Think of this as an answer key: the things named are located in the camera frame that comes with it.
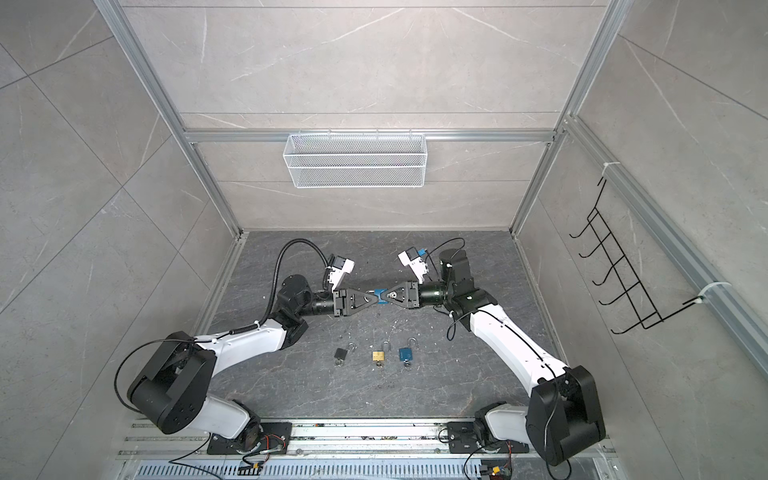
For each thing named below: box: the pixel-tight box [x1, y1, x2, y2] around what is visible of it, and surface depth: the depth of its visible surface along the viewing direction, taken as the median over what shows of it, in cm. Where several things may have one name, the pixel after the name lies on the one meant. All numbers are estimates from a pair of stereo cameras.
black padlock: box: [334, 348, 348, 365], surface depth 89 cm
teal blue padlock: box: [399, 347, 413, 361], surface depth 89 cm
